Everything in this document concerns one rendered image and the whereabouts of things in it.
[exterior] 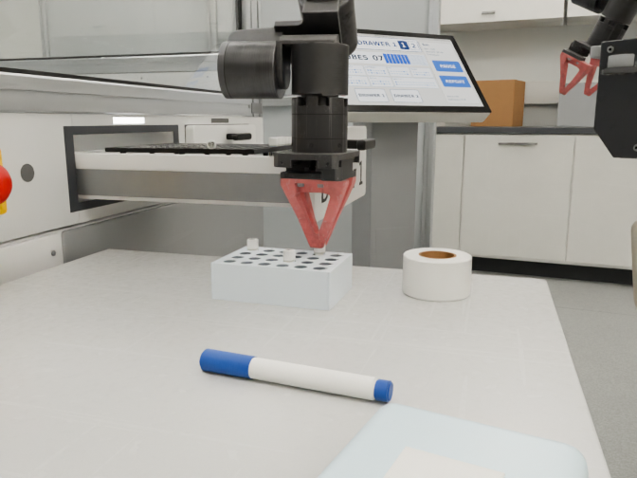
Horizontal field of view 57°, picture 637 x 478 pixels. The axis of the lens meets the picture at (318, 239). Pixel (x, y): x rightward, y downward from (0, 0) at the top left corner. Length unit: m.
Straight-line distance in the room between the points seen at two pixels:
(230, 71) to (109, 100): 0.35
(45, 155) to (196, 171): 0.19
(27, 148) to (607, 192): 3.29
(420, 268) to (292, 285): 0.13
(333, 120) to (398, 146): 1.19
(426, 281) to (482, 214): 3.16
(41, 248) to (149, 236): 0.24
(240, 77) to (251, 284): 0.20
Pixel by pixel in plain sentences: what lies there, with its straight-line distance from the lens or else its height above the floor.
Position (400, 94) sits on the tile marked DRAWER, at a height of 1.01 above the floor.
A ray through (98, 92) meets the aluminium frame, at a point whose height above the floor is 0.98.
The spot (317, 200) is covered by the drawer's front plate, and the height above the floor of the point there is 0.84.
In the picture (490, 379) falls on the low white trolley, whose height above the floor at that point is 0.76.
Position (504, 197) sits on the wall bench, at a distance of 3.72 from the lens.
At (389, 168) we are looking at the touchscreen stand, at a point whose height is 0.80.
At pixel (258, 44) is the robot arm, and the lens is 0.61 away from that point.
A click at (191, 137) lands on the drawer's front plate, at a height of 0.91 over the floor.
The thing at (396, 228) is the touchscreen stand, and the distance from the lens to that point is 1.79.
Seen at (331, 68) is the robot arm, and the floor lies 0.99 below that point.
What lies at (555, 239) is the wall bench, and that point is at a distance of 3.74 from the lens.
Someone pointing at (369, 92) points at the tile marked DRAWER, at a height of 1.01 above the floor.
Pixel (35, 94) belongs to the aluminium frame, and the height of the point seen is 0.97.
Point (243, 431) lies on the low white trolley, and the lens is 0.36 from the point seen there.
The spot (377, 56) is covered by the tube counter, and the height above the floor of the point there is 1.12.
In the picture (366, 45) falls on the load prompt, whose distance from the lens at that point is 1.77.
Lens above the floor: 0.94
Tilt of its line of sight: 11 degrees down
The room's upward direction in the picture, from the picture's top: straight up
